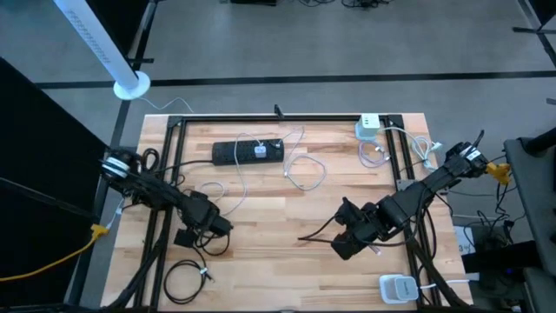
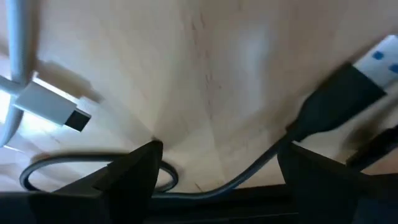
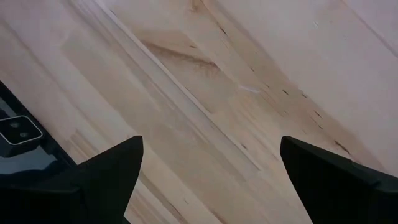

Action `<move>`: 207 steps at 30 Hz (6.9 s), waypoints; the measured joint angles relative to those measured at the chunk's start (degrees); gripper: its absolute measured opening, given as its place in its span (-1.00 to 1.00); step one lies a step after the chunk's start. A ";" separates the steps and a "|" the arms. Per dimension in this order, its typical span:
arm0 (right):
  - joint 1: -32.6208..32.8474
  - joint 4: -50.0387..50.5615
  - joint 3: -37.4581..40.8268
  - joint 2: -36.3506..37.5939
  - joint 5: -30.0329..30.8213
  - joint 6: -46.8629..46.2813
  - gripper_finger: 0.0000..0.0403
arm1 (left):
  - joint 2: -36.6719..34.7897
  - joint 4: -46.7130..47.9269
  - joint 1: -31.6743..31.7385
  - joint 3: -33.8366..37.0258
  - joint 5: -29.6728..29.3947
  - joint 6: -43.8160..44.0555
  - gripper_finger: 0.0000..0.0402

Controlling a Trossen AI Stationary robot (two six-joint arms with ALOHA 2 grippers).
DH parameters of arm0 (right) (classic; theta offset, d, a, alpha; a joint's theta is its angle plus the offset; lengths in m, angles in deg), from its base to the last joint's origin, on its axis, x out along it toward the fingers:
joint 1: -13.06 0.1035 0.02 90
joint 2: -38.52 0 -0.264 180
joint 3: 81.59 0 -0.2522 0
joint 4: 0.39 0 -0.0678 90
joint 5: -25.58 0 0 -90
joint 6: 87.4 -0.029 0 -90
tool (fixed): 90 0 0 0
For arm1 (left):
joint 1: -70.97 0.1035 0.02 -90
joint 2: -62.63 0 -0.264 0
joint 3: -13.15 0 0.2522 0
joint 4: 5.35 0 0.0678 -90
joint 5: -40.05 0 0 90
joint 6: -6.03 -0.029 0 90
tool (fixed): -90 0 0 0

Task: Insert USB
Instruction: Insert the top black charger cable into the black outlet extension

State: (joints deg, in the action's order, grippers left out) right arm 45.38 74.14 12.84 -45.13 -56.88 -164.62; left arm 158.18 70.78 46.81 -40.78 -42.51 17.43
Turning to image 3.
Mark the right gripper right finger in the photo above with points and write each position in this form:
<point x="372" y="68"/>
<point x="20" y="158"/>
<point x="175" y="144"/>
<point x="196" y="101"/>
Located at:
<point x="335" y="199"/>

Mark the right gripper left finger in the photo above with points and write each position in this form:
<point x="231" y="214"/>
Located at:
<point x="102" y="186"/>

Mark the black power strip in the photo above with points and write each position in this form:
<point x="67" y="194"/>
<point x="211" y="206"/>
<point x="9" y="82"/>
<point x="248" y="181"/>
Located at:
<point x="18" y="130"/>

